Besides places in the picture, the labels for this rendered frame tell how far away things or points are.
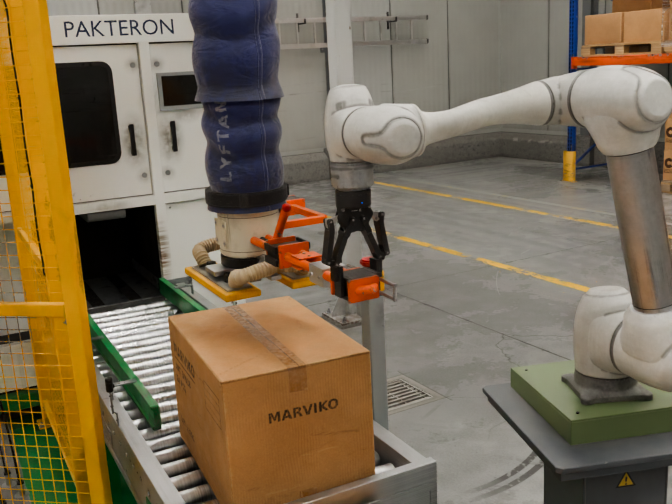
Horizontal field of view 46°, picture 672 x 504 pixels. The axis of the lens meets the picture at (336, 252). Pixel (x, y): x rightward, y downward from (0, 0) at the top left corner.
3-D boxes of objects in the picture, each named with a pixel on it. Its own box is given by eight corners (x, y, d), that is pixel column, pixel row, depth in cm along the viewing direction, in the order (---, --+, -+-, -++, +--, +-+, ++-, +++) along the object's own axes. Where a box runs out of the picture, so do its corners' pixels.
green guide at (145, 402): (53, 312, 390) (51, 295, 388) (75, 308, 395) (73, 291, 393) (130, 437, 252) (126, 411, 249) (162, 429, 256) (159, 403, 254)
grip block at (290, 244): (263, 262, 202) (262, 240, 200) (298, 256, 206) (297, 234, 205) (277, 269, 194) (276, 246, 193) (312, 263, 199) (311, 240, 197)
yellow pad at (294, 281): (244, 263, 241) (243, 247, 239) (274, 257, 245) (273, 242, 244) (292, 290, 212) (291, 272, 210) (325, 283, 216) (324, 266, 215)
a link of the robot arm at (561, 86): (523, 74, 183) (561, 72, 171) (586, 66, 189) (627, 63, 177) (527, 131, 186) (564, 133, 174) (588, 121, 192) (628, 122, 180)
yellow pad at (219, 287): (184, 273, 232) (183, 257, 231) (216, 268, 237) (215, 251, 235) (226, 303, 203) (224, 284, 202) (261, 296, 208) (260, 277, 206)
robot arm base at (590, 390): (620, 368, 220) (620, 349, 218) (654, 399, 198) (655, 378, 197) (555, 373, 219) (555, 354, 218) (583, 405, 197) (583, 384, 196)
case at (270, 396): (180, 435, 252) (167, 316, 243) (296, 408, 268) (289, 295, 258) (234, 530, 199) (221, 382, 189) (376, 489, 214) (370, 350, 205)
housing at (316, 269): (308, 281, 183) (307, 262, 182) (333, 276, 186) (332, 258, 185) (322, 288, 177) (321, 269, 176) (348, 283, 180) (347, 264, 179)
